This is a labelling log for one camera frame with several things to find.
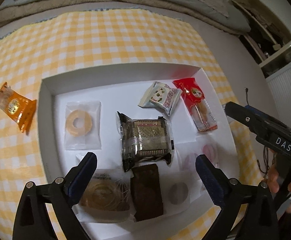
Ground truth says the black cable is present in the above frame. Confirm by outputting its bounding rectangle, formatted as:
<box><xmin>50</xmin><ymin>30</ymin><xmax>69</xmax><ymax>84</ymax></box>
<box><xmin>244</xmin><ymin>87</ymin><xmax>276</xmax><ymax>181</ymax></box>

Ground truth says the right side white shelf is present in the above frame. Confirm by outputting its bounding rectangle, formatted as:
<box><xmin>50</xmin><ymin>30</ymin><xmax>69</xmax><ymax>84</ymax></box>
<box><xmin>230</xmin><ymin>0</ymin><xmax>291</xmax><ymax>78</ymax></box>

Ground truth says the orange cracker packet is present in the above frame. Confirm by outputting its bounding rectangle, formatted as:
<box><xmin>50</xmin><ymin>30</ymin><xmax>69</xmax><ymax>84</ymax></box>
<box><xmin>0</xmin><ymin>82</ymin><xmax>37</xmax><ymax>133</ymax></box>

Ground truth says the yellow checkered mat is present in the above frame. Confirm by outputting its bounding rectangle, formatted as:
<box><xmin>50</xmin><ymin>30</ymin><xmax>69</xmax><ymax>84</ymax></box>
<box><xmin>0</xmin><ymin>9</ymin><xmax>268</xmax><ymax>239</ymax></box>

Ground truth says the beige donut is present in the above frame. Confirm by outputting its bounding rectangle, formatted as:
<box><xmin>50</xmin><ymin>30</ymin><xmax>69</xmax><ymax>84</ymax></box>
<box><xmin>64</xmin><ymin>101</ymin><xmax>101</xmax><ymax>150</ymax></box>

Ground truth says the white shallow box tray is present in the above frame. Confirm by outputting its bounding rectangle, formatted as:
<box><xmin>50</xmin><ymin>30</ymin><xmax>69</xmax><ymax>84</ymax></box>
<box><xmin>37</xmin><ymin>63</ymin><xmax>239</xmax><ymax>239</ymax></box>

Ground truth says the white cartoon candy packet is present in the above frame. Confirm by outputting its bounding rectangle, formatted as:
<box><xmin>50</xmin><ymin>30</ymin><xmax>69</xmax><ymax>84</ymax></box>
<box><xmin>138</xmin><ymin>81</ymin><xmax>182</xmax><ymax>116</ymax></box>

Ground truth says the pink donut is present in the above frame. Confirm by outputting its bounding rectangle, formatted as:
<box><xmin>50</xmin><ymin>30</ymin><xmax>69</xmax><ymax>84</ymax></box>
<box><xmin>196</xmin><ymin>136</ymin><xmax>219</xmax><ymax>167</ymax></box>

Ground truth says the red snack packet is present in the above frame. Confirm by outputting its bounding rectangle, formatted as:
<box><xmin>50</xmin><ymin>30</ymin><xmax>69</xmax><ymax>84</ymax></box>
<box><xmin>173</xmin><ymin>77</ymin><xmax>218</xmax><ymax>132</ymax></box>

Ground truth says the purple donut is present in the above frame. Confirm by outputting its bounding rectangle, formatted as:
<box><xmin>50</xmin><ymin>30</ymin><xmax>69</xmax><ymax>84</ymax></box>
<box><xmin>160</xmin><ymin>173</ymin><xmax>193</xmax><ymax>216</ymax></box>

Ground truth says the swirl cookie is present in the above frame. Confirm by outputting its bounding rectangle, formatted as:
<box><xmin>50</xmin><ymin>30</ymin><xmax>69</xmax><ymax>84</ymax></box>
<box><xmin>74</xmin><ymin>163</ymin><xmax>133</xmax><ymax>223</ymax></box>

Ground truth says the person right hand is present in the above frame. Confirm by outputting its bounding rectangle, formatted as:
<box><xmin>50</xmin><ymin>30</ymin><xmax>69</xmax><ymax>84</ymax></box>
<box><xmin>266</xmin><ymin>164</ymin><xmax>291</xmax><ymax>214</ymax></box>

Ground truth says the dark brown snack packet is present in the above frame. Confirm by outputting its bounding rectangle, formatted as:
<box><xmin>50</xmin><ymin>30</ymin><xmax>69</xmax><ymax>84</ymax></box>
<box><xmin>130</xmin><ymin>164</ymin><xmax>164</xmax><ymax>222</ymax></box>

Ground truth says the black silver cake packet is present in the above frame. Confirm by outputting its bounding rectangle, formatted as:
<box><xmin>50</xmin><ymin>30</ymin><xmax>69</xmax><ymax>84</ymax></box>
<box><xmin>117</xmin><ymin>112</ymin><xmax>174</xmax><ymax>172</ymax></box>

